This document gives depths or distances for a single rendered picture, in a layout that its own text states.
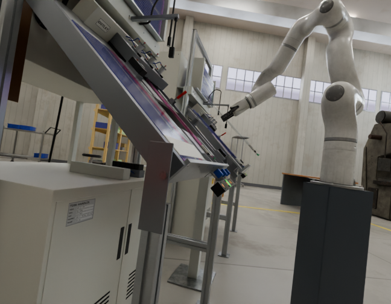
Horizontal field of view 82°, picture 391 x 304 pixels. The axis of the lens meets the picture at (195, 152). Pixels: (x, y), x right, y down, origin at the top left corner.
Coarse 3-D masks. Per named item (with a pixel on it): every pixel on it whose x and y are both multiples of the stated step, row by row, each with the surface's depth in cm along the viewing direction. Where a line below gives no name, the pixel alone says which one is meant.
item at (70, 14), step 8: (56, 0) 68; (64, 8) 69; (72, 16) 71; (80, 24) 72; (88, 32) 73; (104, 40) 90; (144, 80) 102; (152, 88) 102; (160, 104) 117; (176, 112) 116
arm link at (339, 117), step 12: (336, 84) 87; (348, 84) 86; (324, 96) 90; (336, 96) 86; (348, 96) 84; (360, 96) 90; (324, 108) 92; (336, 108) 88; (348, 108) 86; (324, 120) 95; (336, 120) 90; (348, 120) 88; (336, 132) 90; (348, 132) 89
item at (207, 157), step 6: (186, 132) 92; (192, 138) 93; (198, 138) 108; (192, 144) 82; (198, 144) 94; (204, 144) 112; (198, 150) 82; (204, 150) 94; (204, 156) 82; (210, 156) 93
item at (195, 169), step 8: (192, 160) 50; (200, 160) 58; (184, 168) 48; (192, 168) 54; (200, 168) 62; (208, 168) 72; (216, 168) 86; (224, 168) 108; (176, 176) 49; (184, 176) 55; (192, 176) 64; (200, 176) 74; (208, 176) 89
